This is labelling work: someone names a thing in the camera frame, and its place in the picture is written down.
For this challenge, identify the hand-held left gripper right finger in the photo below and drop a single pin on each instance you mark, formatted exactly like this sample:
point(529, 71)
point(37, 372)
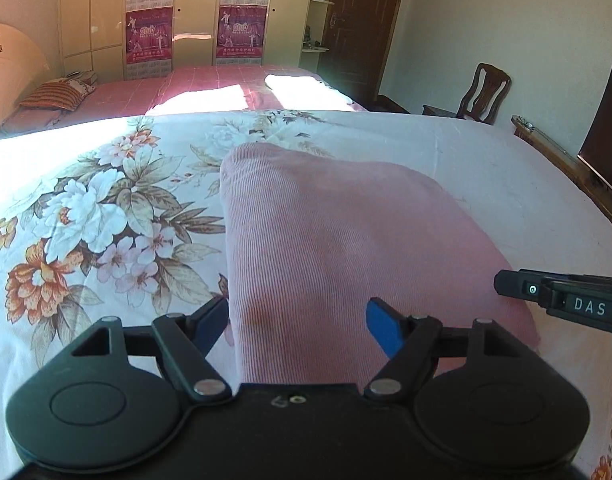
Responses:
point(383, 325)

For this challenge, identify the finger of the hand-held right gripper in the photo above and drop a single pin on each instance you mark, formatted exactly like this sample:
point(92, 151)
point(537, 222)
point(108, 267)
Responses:
point(518, 284)

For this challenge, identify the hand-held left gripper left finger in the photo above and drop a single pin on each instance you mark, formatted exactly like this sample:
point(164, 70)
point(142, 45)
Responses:
point(208, 322)

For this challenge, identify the pink knit sweater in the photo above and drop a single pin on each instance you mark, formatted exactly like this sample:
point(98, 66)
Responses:
point(326, 240)

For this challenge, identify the floral bed sheet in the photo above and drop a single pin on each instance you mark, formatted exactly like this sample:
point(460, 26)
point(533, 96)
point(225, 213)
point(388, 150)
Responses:
point(111, 210)

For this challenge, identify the black flat television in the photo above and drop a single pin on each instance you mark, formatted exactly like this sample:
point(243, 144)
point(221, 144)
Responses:
point(605, 130)

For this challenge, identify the small wooden table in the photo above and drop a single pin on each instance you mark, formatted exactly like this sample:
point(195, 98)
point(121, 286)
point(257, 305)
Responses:
point(438, 110)

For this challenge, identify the wooden chair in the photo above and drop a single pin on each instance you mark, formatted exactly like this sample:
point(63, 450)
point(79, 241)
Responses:
point(483, 92)

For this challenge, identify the bed with pink sheet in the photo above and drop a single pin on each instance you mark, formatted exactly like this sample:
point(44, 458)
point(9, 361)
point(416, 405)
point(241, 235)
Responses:
point(196, 87)

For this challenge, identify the pink pillow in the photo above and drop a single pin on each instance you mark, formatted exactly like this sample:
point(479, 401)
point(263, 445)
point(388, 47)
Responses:
point(33, 120)

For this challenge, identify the striped pillow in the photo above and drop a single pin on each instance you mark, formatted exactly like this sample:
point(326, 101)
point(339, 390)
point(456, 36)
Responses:
point(53, 95)

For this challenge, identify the patterned folded cloth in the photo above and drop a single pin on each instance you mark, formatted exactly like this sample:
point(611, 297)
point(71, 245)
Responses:
point(81, 77)

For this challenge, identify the dark wooden door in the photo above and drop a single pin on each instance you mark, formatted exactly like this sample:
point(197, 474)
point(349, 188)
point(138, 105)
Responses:
point(361, 25)

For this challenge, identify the cream corner shelf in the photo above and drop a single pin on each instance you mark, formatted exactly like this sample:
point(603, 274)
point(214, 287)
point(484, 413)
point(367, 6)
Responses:
point(316, 25)

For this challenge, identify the cream wooden headboard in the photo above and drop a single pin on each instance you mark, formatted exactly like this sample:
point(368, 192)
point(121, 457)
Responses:
point(11, 65)

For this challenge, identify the cream wardrobe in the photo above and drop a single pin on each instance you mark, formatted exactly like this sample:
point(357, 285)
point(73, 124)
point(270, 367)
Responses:
point(106, 10)

